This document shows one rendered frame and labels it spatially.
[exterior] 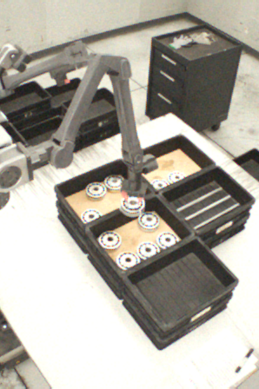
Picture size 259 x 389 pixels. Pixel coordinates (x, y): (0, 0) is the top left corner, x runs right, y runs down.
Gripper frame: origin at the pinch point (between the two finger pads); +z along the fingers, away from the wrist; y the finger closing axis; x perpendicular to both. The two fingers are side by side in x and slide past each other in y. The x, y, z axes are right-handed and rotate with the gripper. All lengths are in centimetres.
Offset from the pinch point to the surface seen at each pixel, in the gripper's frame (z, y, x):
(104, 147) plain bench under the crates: 36, 30, -72
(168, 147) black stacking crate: 18, -8, -61
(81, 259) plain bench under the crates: 35.5, 21.2, 10.5
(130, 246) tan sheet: 22.6, -1.6, 6.7
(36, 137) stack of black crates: 68, 91, -107
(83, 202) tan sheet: 22.7, 26.3, -13.9
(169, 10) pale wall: 92, 34, -430
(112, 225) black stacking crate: 18.8, 8.6, -0.3
